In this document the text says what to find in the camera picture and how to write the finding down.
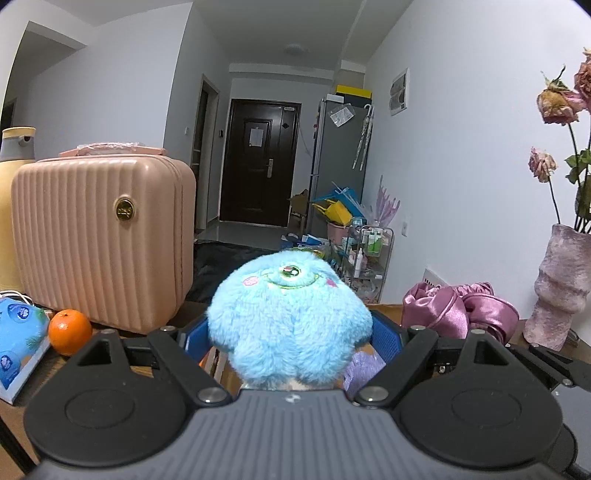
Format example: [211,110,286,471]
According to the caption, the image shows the dark brown door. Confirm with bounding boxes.
[219,98,302,228]

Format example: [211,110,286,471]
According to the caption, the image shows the dried pink roses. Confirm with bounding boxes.
[528,45,591,234]

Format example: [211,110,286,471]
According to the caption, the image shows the pink satin cloth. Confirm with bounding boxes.
[400,281,520,345]

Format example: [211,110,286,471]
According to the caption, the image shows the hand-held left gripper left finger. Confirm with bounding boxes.
[69,316,234,408]

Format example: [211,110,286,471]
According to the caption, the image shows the wire trolley rack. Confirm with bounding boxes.
[344,219,395,304]

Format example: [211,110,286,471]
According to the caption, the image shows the blue and yellow bags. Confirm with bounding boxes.
[311,182,366,225]

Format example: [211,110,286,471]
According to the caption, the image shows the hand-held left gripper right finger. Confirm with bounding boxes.
[354,310,518,409]

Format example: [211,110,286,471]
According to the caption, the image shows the blue plush toy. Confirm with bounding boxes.
[206,251,374,392]

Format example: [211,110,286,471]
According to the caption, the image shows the mottled pink vase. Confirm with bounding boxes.
[523,223,591,352]

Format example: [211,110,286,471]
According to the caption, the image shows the white cable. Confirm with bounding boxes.
[0,289,34,306]

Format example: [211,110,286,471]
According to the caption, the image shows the yellow thermos bottle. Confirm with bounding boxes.
[0,126,37,292]

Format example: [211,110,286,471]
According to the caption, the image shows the grey fridge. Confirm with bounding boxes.
[308,94,375,239]

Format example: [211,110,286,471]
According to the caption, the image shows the pink bucket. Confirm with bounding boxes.
[326,220,352,246]

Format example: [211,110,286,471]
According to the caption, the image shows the folded clear umbrella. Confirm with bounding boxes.
[353,103,375,171]

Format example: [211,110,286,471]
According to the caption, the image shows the blue tissue pack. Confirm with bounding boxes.
[0,296,52,406]

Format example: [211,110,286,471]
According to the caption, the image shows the purple fabric pouch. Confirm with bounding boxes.
[344,353,387,400]

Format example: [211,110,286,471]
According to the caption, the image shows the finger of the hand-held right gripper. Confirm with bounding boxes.
[528,346,578,387]
[505,343,562,392]

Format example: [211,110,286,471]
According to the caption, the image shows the orange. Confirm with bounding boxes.
[47,309,93,357]

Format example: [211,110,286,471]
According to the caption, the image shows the purple fan decoration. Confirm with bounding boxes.
[373,175,400,227]

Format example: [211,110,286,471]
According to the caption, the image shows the pink ribbed suitcase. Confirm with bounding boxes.
[11,143,197,334]

